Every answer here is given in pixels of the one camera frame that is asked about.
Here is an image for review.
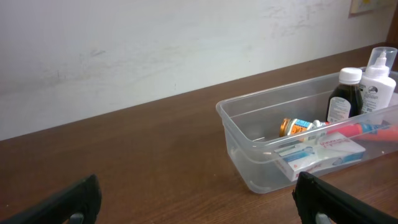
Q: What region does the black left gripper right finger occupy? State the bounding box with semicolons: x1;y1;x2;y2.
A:
292;172;397;224

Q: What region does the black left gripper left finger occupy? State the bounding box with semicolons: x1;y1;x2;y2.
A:
1;174;102;224

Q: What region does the white medicine box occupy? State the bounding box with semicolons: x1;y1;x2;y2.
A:
275;132;366;181

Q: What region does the small gold-lid balm jar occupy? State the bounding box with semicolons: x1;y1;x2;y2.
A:
279;118;315;137

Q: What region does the orange tablet tube white cap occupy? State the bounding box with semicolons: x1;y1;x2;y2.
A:
308;123;397;142

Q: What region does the black bottle white cap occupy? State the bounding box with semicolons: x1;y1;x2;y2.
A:
326;67;363;123

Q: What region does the white spray bottle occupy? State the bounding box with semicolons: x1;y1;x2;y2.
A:
359;47;397;114

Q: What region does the clear plastic container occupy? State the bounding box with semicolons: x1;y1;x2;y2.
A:
216;73;397;194

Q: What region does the paper notice on wall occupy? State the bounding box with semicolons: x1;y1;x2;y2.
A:
349;0;377;17

